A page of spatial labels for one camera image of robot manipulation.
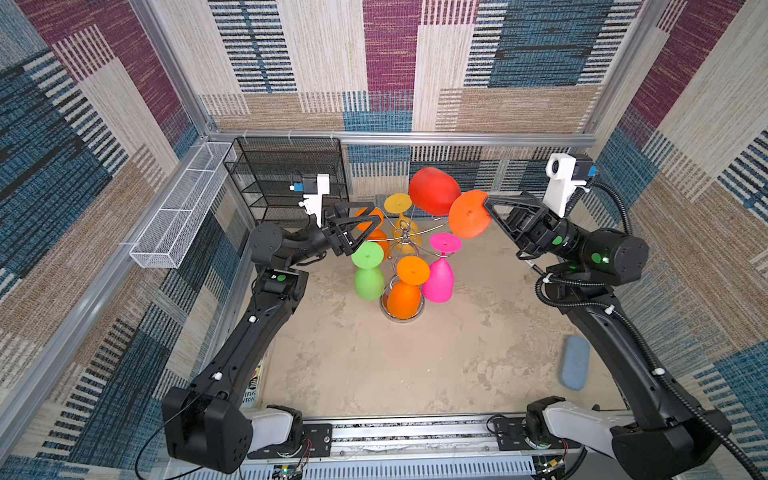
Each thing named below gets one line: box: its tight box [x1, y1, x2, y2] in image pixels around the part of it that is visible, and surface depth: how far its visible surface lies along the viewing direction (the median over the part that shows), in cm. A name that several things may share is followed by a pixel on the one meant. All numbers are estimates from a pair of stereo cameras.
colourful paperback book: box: [241, 360, 263, 409], surface depth 81 cm
